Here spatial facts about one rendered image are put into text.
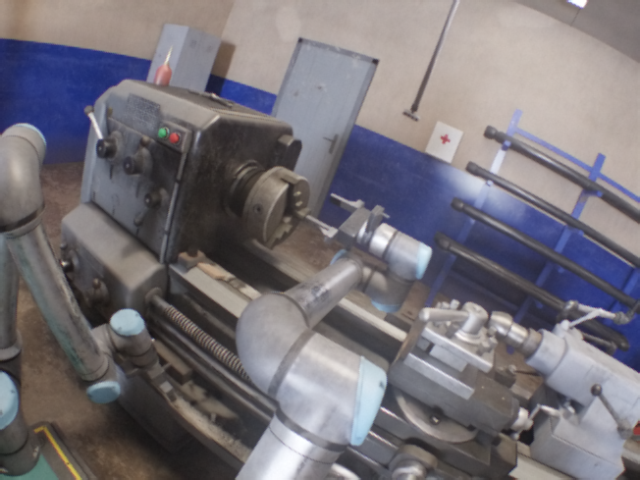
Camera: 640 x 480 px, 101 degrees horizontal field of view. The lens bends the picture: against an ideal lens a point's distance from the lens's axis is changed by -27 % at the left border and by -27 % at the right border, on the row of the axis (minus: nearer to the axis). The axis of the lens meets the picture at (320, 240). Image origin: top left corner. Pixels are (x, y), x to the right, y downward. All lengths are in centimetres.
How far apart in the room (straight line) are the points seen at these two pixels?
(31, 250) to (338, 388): 57
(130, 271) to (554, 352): 129
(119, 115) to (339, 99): 331
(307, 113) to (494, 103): 218
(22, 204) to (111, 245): 68
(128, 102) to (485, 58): 359
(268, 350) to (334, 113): 398
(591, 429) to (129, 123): 174
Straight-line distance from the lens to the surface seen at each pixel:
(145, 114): 123
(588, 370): 113
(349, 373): 48
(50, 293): 78
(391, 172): 413
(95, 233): 139
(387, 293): 101
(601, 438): 124
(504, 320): 106
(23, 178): 69
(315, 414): 48
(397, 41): 436
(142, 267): 120
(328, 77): 447
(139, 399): 166
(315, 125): 444
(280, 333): 50
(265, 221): 108
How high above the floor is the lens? 146
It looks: 21 degrees down
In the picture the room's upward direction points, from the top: 22 degrees clockwise
